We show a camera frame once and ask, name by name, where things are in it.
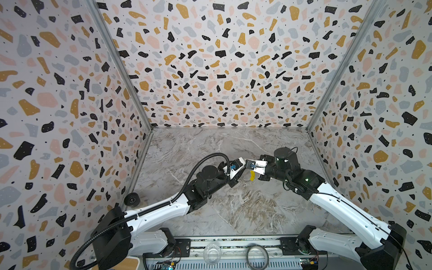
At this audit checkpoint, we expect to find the aluminium corner post left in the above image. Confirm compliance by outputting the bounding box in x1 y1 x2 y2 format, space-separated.
84 0 153 132

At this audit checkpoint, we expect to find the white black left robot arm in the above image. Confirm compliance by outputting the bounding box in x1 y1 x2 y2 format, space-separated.
91 158 245 270

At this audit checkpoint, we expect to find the clear glass bowl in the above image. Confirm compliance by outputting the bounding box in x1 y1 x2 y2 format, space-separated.
203 243 222 266

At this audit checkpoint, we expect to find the black round knob bottle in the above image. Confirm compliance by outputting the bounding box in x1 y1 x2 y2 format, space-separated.
124 192 141 208

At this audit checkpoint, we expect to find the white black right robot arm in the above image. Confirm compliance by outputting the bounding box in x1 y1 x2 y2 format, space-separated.
248 147 407 270

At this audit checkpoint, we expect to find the black corrugated cable conduit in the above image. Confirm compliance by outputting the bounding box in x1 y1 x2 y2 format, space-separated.
69 152 232 270

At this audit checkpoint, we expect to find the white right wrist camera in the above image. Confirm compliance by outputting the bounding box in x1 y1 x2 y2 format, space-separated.
245 159 268 175

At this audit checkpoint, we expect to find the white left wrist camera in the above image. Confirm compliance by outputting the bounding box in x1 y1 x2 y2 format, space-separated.
229 157 246 180

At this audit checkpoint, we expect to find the wooden tray white rim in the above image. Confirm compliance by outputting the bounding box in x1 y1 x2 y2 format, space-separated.
111 257 141 270

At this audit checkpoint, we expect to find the aluminium corner post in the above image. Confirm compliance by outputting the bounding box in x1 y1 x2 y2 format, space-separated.
84 0 153 132
307 0 387 135

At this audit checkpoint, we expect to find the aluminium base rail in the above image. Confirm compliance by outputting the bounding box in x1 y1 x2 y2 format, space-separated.
144 234 358 262

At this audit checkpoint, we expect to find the aluminium corner post right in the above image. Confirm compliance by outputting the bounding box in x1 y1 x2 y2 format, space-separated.
307 0 387 135

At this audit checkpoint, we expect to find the grey ring coil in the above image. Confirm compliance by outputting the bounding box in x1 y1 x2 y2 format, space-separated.
246 245 270 270

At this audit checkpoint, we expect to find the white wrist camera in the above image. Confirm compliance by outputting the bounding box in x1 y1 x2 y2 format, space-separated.
245 159 268 175
229 157 246 180

